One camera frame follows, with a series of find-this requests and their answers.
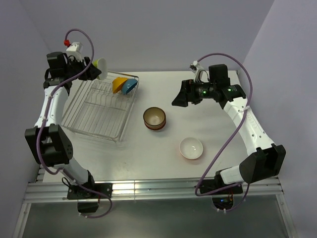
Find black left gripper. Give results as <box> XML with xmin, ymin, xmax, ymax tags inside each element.
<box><xmin>64</xmin><ymin>56</ymin><xmax>102</xmax><ymax>81</ymax></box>

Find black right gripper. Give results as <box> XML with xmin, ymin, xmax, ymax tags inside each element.
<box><xmin>172</xmin><ymin>78</ymin><xmax>217</xmax><ymax>107</ymax></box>

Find green white square bowl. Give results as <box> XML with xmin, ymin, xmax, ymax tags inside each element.
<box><xmin>93</xmin><ymin>58</ymin><xmax>108</xmax><ymax>80</ymax></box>

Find yellow plastic bowl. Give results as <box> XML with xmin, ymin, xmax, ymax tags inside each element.
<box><xmin>112</xmin><ymin>77</ymin><xmax>128</xmax><ymax>94</ymax></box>

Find blue ceramic bowl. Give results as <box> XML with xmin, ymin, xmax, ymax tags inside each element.
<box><xmin>121</xmin><ymin>78</ymin><xmax>138</xmax><ymax>95</ymax></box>

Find orange white bowl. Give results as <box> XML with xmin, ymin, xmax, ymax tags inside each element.
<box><xmin>179</xmin><ymin>137</ymin><xmax>204</xmax><ymax>160</ymax></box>

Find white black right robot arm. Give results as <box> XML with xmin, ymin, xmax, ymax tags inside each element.
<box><xmin>172</xmin><ymin>61</ymin><xmax>286</xmax><ymax>193</ymax></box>

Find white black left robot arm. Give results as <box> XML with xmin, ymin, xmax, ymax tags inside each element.
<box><xmin>25</xmin><ymin>51</ymin><xmax>101</xmax><ymax>198</ymax></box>

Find red striped beige bowl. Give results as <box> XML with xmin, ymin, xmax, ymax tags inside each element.
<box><xmin>143</xmin><ymin>107</ymin><xmax>166</xmax><ymax>131</ymax></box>

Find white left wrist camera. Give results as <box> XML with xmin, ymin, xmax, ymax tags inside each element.
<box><xmin>66</xmin><ymin>42</ymin><xmax>83</xmax><ymax>61</ymax></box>

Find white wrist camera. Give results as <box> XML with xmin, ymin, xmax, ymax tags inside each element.
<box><xmin>189</xmin><ymin>60</ymin><xmax>206</xmax><ymax>83</ymax></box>
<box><xmin>66</xmin><ymin>42</ymin><xmax>83</xmax><ymax>61</ymax></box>

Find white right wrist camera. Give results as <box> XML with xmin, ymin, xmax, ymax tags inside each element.
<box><xmin>189</xmin><ymin>60</ymin><xmax>206</xmax><ymax>83</ymax></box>

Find metal wire dish rack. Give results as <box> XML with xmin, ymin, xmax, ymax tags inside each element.
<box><xmin>61</xmin><ymin>71</ymin><xmax>139</xmax><ymax>142</ymax></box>

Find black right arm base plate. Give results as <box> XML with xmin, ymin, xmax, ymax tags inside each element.
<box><xmin>199</xmin><ymin>178</ymin><xmax>243</xmax><ymax>195</ymax></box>

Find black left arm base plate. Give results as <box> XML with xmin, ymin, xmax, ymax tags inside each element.
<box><xmin>67</xmin><ymin>182</ymin><xmax>113</xmax><ymax>200</ymax></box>

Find aluminium frame rail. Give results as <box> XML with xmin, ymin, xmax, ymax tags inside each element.
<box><xmin>23</xmin><ymin>177</ymin><xmax>284</xmax><ymax>203</ymax></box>

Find black box under rail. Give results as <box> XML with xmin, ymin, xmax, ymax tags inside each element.
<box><xmin>77</xmin><ymin>202</ymin><xmax>99</xmax><ymax>214</ymax></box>

